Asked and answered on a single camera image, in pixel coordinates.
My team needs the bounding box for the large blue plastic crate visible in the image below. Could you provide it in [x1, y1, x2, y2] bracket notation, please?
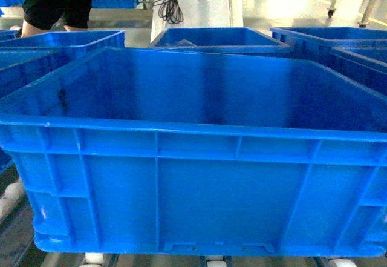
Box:
[1, 48, 386, 257]

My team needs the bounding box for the blue crate behind centre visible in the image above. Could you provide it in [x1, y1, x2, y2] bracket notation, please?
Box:
[149, 27, 291, 57]

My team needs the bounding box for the white pillar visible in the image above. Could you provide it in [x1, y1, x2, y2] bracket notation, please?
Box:
[150, 0, 244, 45]

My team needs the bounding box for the blue crate behind right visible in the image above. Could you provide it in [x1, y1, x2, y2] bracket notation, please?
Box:
[270, 27, 386, 95]

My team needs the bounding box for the blue crate behind left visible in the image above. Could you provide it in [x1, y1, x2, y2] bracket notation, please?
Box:
[1, 30, 125, 97]

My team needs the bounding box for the person in black shorts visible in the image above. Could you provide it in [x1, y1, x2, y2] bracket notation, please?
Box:
[20, 0, 92, 38]

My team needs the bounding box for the black coiled cable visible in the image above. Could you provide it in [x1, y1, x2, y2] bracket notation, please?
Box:
[152, 0, 184, 25]

